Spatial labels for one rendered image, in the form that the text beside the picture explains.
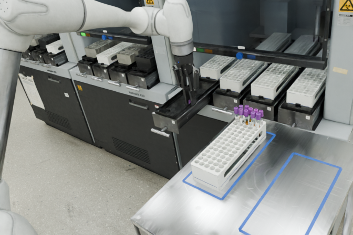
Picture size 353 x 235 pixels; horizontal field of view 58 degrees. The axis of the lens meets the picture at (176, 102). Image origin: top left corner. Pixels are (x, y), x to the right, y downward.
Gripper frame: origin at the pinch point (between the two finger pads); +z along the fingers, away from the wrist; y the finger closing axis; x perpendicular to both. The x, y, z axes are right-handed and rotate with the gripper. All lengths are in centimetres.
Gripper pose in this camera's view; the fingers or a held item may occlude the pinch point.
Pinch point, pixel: (189, 96)
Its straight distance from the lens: 138.3
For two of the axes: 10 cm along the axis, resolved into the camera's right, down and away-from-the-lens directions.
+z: 1.5, 8.5, 5.0
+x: -6.0, 4.8, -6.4
